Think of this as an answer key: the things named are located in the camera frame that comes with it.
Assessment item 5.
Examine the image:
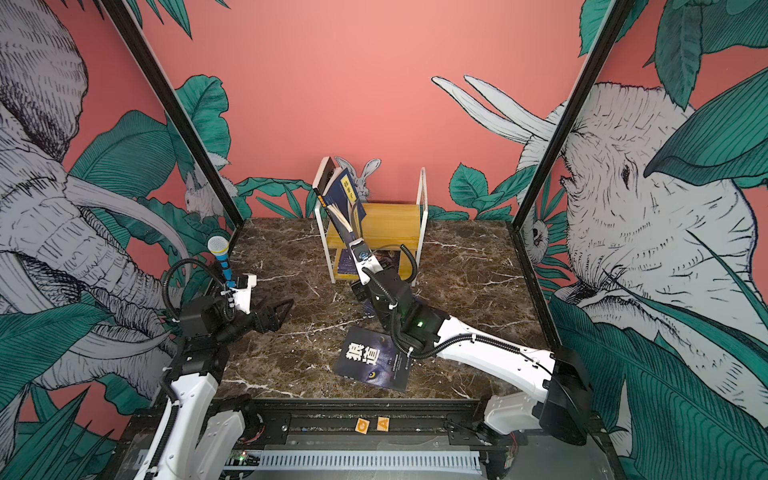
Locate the blue book yellow label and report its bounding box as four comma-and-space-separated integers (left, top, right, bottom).
323, 167, 366, 232
319, 193, 366, 245
362, 299, 378, 318

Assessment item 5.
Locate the dark brown book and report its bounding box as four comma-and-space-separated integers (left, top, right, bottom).
312, 156, 338, 227

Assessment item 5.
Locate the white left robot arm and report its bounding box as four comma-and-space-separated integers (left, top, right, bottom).
135, 296, 294, 479

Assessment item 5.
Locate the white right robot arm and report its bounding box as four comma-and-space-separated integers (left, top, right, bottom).
333, 268, 592, 445

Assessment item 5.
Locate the dark wolf cover book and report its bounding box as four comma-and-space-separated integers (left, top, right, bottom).
332, 326, 411, 392

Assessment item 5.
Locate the blue teal microphone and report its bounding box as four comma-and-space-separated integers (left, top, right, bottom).
207, 235, 236, 288

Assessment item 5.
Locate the orange tag A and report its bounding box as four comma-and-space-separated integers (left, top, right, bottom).
376, 417, 390, 432

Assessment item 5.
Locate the white metal wooden shelf rack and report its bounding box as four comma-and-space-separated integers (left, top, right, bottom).
318, 157, 429, 282

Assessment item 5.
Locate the orange tag G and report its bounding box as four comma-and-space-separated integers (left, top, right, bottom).
355, 418, 370, 435

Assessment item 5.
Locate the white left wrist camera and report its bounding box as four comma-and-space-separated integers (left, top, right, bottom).
230, 273, 258, 314

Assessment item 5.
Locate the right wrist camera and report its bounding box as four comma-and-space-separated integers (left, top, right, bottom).
348, 238, 383, 282

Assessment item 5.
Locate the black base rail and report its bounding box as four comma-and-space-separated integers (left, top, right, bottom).
179, 395, 607, 448

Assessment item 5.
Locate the white slotted cable duct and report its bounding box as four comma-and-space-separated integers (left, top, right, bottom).
222, 450, 483, 475

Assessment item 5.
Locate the black frame post left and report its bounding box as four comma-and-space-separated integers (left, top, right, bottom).
100, 0, 245, 228

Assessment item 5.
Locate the black frame post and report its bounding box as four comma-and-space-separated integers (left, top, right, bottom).
100, 0, 245, 228
512, 0, 634, 232

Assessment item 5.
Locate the black frame post right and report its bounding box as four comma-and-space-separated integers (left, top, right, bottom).
512, 0, 634, 232

